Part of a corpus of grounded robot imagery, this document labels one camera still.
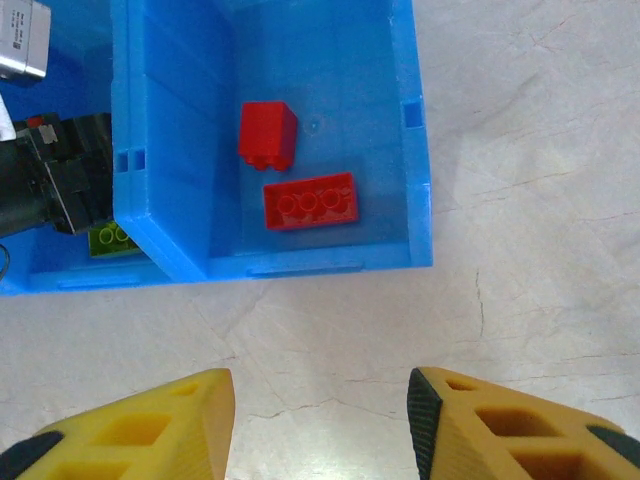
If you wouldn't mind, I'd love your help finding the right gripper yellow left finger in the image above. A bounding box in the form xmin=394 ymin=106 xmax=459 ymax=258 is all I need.
xmin=0 ymin=368 xmax=236 ymax=480

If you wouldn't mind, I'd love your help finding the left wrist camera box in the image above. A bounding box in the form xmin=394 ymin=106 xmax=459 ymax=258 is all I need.
xmin=0 ymin=0 xmax=52 ymax=90

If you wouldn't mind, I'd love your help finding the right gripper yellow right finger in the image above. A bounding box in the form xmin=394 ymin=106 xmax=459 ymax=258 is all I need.
xmin=407 ymin=367 xmax=640 ymax=480

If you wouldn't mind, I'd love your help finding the red square lego brick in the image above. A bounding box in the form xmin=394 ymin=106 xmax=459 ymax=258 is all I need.
xmin=237 ymin=101 xmax=300 ymax=173

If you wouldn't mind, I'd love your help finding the green lego brick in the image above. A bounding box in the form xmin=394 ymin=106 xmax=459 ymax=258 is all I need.
xmin=87 ymin=223 xmax=144 ymax=260

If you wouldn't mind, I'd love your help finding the blue plastic bin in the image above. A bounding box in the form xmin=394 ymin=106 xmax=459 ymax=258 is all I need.
xmin=110 ymin=0 xmax=434 ymax=284
xmin=0 ymin=0 xmax=174 ymax=297

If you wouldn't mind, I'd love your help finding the red long lego brick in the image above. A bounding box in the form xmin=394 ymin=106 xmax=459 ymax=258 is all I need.
xmin=262 ymin=172 xmax=360 ymax=232

